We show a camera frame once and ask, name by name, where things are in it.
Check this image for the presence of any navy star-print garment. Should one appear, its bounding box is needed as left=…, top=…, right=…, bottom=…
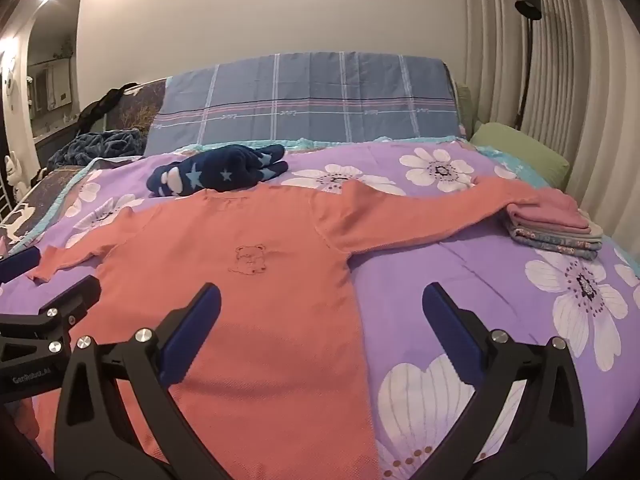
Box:
left=146, top=143, right=290, bottom=197

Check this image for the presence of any brown patterned cover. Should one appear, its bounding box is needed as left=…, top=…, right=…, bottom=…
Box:
left=0, top=79, right=169, bottom=261

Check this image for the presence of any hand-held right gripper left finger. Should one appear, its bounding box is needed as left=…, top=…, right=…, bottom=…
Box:
left=52, top=282, right=238, bottom=480

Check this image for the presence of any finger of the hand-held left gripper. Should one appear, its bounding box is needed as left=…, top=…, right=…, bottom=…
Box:
left=0, top=275, right=102, bottom=361
left=0, top=246, right=42, bottom=284

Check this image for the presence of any white wire rack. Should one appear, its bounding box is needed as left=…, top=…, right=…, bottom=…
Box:
left=0, top=180, right=32, bottom=228

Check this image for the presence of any blue plaid headboard cover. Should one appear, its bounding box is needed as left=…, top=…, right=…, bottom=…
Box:
left=144, top=51, right=463, bottom=156

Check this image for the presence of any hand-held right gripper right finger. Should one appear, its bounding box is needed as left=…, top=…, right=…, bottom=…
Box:
left=421, top=282, right=589, bottom=480

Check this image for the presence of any dark teal fuzzy blanket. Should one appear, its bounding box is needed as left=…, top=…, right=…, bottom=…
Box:
left=47, top=129, right=149, bottom=171

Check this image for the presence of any white cat figurine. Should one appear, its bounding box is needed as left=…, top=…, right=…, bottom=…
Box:
left=4, top=155, right=25, bottom=187

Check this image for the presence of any green pillow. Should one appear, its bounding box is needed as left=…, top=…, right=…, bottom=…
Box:
left=470, top=122, right=571, bottom=192

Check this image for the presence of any salmon long-sleeve bear shirt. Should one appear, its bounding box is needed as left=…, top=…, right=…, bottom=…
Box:
left=20, top=176, right=532, bottom=480

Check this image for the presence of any purple floral bedsheet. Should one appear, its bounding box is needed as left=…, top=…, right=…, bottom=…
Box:
left=0, top=137, right=640, bottom=480

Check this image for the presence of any blue floral folded garment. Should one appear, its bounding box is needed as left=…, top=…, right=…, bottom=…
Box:
left=507, top=227, right=604, bottom=261

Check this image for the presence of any white pleated curtain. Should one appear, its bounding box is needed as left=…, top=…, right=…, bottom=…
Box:
left=462, top=0, right=640, bottom=273

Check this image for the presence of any black floor lamp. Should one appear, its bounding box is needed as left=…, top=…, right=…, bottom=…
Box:
left=515, top=0, right=546, bottom=131

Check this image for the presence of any black cloth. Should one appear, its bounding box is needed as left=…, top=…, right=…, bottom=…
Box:
left=75, top=87, right=127, bottom=134

